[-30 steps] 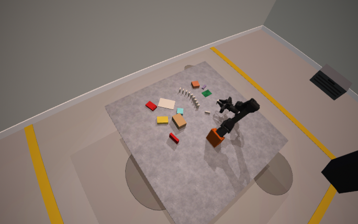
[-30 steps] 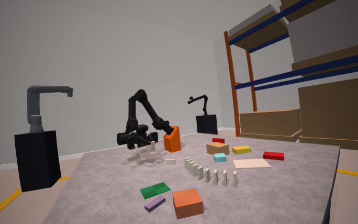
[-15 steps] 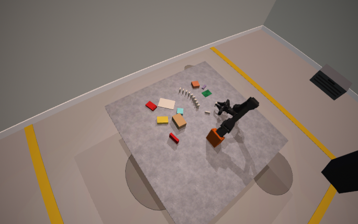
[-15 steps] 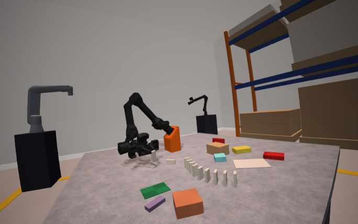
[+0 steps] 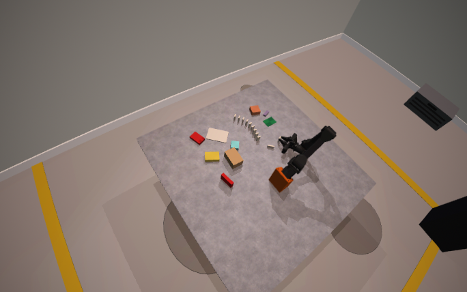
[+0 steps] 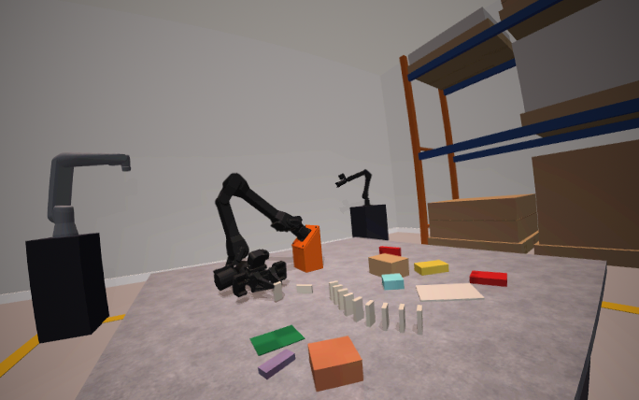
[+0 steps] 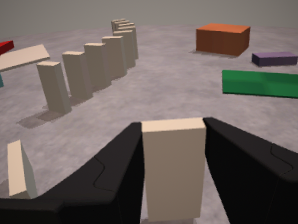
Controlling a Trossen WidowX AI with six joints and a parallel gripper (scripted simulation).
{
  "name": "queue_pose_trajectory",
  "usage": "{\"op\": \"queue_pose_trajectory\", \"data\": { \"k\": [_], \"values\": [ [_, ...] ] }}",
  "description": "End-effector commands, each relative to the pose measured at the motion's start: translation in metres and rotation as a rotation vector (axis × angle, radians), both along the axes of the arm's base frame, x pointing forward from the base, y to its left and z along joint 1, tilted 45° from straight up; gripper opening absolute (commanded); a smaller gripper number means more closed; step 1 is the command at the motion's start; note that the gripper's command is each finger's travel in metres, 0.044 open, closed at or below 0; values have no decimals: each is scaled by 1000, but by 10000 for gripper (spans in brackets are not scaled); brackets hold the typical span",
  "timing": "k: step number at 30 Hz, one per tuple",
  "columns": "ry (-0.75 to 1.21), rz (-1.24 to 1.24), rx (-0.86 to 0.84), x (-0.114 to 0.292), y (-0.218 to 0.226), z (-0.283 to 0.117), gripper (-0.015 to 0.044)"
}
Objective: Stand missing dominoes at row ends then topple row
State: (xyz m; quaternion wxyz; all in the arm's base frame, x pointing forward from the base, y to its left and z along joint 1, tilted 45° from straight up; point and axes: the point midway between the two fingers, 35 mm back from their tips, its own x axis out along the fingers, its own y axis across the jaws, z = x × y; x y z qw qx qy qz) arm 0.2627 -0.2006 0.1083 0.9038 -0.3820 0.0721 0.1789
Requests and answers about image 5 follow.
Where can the yellow flat block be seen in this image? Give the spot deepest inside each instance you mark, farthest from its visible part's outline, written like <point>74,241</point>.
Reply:
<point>212,156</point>

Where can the teal rectangular block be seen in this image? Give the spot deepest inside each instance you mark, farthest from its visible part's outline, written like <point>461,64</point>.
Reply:
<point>235,144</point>

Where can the green flat slab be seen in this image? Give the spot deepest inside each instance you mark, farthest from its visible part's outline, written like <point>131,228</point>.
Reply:
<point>269,121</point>

